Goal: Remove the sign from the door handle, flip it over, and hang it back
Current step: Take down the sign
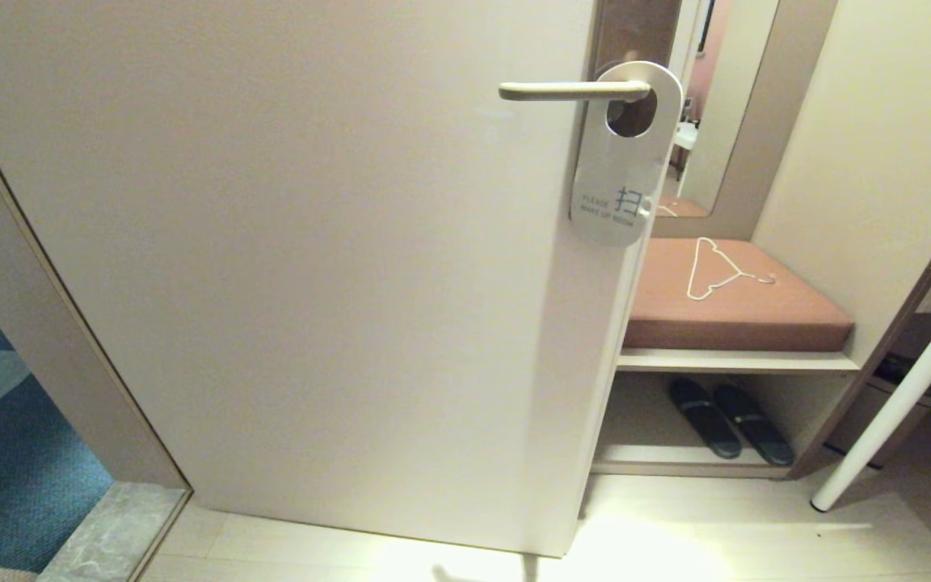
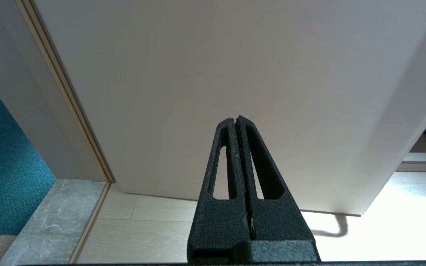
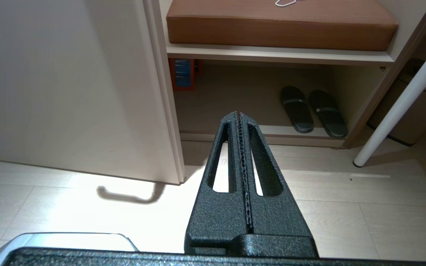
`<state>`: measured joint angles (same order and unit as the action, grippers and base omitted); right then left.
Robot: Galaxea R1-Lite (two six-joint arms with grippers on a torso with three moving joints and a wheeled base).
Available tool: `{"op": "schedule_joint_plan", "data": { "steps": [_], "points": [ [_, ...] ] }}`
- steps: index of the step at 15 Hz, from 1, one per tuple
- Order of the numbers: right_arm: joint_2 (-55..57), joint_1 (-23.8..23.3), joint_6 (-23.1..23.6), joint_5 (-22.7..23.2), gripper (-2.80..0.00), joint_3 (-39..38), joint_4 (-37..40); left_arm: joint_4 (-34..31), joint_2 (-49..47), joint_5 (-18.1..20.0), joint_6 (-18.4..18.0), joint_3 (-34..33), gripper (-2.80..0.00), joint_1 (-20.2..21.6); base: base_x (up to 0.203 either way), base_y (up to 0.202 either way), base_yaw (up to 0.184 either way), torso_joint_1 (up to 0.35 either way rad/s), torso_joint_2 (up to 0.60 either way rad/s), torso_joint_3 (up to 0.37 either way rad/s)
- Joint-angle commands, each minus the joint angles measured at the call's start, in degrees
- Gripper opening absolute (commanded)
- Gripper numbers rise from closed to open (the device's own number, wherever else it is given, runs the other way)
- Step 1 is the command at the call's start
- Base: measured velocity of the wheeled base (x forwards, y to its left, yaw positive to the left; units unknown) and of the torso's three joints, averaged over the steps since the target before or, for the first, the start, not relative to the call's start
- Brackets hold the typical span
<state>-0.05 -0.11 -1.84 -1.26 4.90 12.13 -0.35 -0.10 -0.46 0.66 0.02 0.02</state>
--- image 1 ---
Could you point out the white door hanger sign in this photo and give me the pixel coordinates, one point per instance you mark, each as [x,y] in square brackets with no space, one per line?
[619,170]

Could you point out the white room door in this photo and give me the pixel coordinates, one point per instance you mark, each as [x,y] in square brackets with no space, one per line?
[271,242]

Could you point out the dark slipper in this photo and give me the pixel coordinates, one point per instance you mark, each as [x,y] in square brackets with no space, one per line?
[704,416]
[756,424]

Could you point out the cream bench shelf unit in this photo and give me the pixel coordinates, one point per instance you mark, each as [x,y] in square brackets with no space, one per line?
[732,360]

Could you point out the brown bench cushion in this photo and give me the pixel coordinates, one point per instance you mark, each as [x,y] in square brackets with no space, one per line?
[740,315]

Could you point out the white table leg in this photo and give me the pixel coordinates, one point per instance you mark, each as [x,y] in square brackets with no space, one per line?
[902,396]

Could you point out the taupe framed wall mirror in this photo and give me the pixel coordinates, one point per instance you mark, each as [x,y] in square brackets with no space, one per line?
[724,97]

